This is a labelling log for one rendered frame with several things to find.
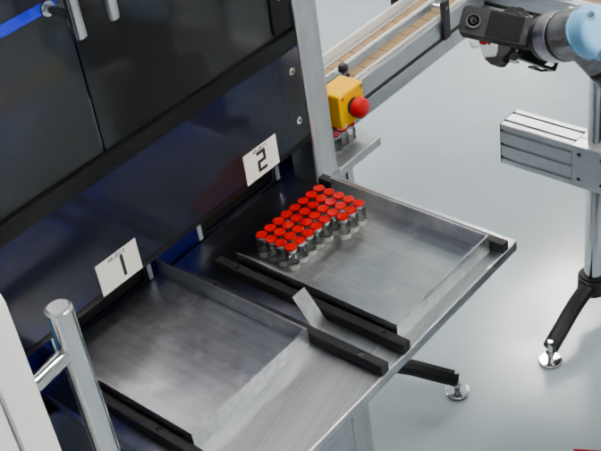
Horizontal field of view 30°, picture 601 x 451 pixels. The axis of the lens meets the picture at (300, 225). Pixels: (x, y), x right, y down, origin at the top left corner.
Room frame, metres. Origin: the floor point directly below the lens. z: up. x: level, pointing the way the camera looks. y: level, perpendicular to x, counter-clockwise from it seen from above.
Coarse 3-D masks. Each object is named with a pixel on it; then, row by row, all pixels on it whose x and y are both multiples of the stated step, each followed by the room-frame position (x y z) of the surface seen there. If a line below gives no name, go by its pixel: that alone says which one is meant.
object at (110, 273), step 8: (128, 248) 1.41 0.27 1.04; (136, 248) 1.42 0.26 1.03; (112, 256) 1.39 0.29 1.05; (128, 256) 1.41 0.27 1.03; (136, 256) 1.42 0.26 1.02; (104, 264) 1.38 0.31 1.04; (112, 264) 1.39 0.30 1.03; (120, 264) 1.40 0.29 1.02; (128, 264) 1.41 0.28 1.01; (136, 264) 1.42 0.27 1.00; (104, 272) 1.37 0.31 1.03; (112, 272) 1.38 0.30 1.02; (120, 272) 1.39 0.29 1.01; (128, 272) 1.40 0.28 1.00; (104, 280) 1.37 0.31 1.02; (112, 280) 1.38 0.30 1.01; (120, 280) 1.39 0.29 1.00; (104, 288) 1.37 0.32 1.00; (112, 288) 1.38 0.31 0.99; (104, 296) 1.37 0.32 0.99
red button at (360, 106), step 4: (356, 100) 1.79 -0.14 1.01; (360, 100) 1.79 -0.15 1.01; (364, 100) 1.79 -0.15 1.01; (352, 104) 1.79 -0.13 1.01; (356, 104) 1.78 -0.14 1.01; (360, 104) 1.78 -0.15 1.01; (364, 104) 1.79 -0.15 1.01; (368, 104) 1.80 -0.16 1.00; (352, 108) 1.78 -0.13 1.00; (356, 108) 1.78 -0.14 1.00; (360, 108) 1.78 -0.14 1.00; (364, 108) 1.78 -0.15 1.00; (368, 108) 1.79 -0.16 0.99; (352, 112) 1.78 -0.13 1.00; (356, 112) 1.78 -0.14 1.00; (360, 112) 1.78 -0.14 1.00; (364, 112) 1.78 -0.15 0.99; (356, 116) 1.78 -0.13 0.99; (360, 116) 1.78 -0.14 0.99; (364, 116) 1.79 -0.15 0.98
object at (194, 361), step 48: (144, 288) 1.51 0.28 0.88; (192, 288) 1.48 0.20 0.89; (96, 336) 1.40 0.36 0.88; (144, 336) 1.38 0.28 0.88; (192, 336) 1.36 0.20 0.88; (240, 336) 1.35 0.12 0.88; (288, 336) 1.33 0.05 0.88; (144, 384) 1.27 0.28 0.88; (192, 384) 1.26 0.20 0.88; (240, 384) 1.24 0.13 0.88; (192, 432) 1.12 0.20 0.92
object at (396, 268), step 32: (352, 192) 1.66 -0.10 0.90; (384, 224) 1.58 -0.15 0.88; (416, 224) 1.56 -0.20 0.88; (448, 224) 1.51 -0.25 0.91; (256, 256) 1.55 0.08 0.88; (320, 256) 1.52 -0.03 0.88; (352, 256) 1.50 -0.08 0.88; (384, 256) 1.49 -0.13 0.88; (416, 256) 1.48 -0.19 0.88; (448, 256) 1.46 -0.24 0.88; (480, 256) 1.44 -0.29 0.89; (320, 288) 1.43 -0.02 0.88; (352, 288) 1.42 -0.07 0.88; (384, 288) 1.41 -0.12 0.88; (416, 288) 1.39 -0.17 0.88; (448, 288) 1.37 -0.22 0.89; (384, 320) 1.30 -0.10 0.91; (416, 320) 1.31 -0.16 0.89
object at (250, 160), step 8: (272, 136) 1.66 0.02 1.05; (264, 144) 1.64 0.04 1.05; (272, 144) 1.66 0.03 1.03; (256, 152) 1.63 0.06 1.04; (272, 152) 1.65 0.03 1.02; (248, 160) 1.61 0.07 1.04; (256, 160) 1.63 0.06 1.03; (264, 160) 1.64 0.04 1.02; (272, 160) 1.65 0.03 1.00; (248, 168) 1.61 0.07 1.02; (256, 168) 1.62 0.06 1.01; (248, 176) 1.61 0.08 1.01; (256, 176) 1.62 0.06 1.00; (248, 184) 1.61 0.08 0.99
